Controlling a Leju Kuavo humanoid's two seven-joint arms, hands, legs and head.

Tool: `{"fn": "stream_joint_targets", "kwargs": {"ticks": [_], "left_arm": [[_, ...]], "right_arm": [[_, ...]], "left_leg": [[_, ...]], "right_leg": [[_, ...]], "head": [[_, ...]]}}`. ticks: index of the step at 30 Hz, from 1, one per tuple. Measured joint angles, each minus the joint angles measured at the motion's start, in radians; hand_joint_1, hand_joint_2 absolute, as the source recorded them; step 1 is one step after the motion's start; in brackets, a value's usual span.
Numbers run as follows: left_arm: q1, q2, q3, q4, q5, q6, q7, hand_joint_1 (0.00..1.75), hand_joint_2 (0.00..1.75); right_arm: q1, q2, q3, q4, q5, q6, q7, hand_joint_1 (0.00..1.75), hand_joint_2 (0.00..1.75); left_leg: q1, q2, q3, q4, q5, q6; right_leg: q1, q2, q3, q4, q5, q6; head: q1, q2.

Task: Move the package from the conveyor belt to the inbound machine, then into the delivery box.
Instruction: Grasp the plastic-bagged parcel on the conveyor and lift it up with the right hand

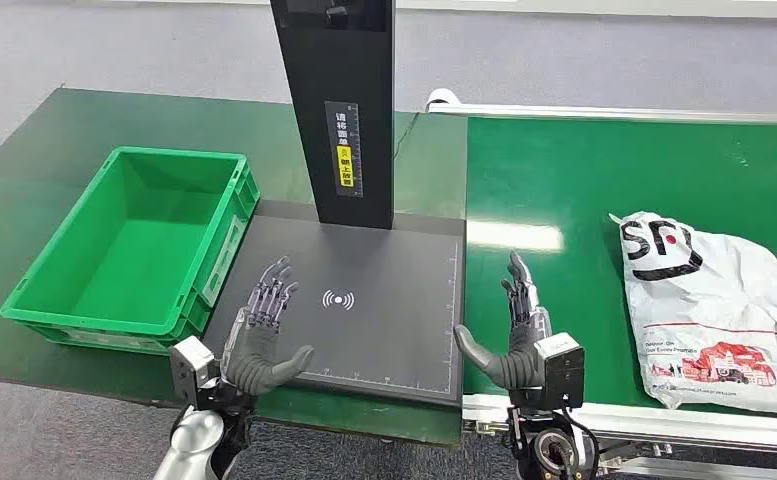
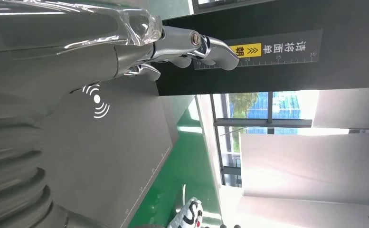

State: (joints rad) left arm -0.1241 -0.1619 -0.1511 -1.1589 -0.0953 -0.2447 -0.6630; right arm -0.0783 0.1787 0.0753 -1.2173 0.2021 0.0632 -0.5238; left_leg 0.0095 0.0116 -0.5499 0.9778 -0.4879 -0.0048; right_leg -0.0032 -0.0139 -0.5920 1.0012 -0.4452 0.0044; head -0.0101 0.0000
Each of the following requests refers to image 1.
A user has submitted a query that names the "thin black cable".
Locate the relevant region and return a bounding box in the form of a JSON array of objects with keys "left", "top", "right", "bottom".
[{"left": 393, "top": 112, "right": 422, "bottom": 161}]

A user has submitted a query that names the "green plastic crate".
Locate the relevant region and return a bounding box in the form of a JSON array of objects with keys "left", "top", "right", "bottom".
[{"left": 0, "top": 146, "right": 261, "bottom": 357}]

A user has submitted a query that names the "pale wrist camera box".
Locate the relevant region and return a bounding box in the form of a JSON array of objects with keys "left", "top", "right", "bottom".
[
  {"left": 169, "top": 335, "right": 221, "bottom": 409},
  {"left": 533, "top": 333, "right": 587, "bottom": 411}
]

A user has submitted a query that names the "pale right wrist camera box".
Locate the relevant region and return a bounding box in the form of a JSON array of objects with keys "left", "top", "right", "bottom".
[{"left": 533, "top": 333, "right": 587, "bottom": 411}]

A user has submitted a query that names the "green conveyor belt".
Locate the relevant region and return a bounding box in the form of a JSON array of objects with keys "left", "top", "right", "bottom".
[{"left": 462, "top": 116, "right": 777, "bottom": 415}]

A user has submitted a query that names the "black yellow ruler label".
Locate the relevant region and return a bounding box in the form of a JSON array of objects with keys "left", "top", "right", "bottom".
[{"left": 324, "top": 100, "right": 365, "bottom": 199}]

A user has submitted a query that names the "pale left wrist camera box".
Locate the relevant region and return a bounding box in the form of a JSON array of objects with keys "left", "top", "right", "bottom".
[{"left": 169, "top": 335, "right": 221, "bottom": 409}]

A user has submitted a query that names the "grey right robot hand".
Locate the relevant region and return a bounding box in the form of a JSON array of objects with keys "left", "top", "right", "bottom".
[{"left": 454, "top": 250, "right": 554, "bottom": 391}]

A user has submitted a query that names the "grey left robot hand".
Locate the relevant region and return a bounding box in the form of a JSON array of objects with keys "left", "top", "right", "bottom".
[{"left": 222, "top": 256, "right": 315, "bottom": 397}]

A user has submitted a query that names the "green table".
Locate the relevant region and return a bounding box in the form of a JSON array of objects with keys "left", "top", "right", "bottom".
[{"left": 0, "top": 87, "right": 469, "bottom": 449}]

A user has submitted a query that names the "white plastic courier package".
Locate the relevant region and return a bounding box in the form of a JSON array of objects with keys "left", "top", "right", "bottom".
[{"left": 608, "top": 211, "right": 777, "bottom": 420}]

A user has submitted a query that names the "black inbound scanner machine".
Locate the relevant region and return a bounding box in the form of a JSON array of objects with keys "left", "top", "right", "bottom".
[{"left": 201, "top": 0, "right": 467, "bottom": 409}]

